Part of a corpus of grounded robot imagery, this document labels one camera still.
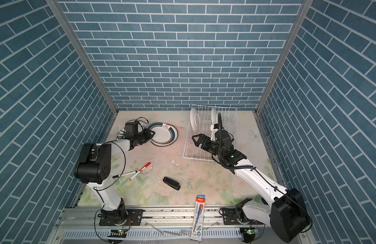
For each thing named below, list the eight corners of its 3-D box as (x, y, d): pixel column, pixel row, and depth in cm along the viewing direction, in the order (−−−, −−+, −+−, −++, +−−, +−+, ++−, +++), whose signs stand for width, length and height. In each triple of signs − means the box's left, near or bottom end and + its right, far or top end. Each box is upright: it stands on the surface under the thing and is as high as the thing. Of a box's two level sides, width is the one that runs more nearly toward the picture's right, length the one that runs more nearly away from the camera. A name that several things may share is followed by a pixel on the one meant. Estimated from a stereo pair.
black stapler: (163, 182, 87) (162, 179, 84) (165, 178, 89) (164, 175, 85) (179, 191, 84) (178, 188, 81) (181, 187, 86) (180, 184, 82)
